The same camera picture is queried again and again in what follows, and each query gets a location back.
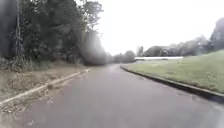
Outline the pale concrete kerb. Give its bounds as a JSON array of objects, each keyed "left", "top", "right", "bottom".
[{"left": 0, "top": 68, "right": 91, "bottom": 107}]

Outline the wood of dark trees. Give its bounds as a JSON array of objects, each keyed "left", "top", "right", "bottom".
[{"left": 0, "top": 0, "right": 109, "bottom": 67}]

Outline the weedy grass verge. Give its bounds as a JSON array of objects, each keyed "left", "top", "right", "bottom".
[{"left": 0, "top": 61, "right": 89, "bottom": 102}]

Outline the grass slope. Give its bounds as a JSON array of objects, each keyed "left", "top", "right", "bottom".
[{"left": 122, "top": 49, "right": 224, "bottom": 95}]

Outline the dark kerb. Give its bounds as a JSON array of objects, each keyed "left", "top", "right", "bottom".
[{"left": 119, "top": 65, "right": 224, "bottom": 101}]

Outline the long white low building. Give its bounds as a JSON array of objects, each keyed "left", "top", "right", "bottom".
[{"left": 134, "top": 55, "right": 185, "bottom": 62}]

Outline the distant row of trees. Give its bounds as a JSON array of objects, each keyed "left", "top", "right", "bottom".
[{"left": 108, "top": 17, "right": 224, "bottom": 64}]

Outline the leaf-strewn road edge strip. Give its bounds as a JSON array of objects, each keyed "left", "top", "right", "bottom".
[{"left": 0, "top": 71, "right": 89, "bottom": 116}]

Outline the grey asphalt road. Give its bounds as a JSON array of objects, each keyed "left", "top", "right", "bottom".
[{"left": 0, "top": 63, "right": 224, "bottom": 128}]

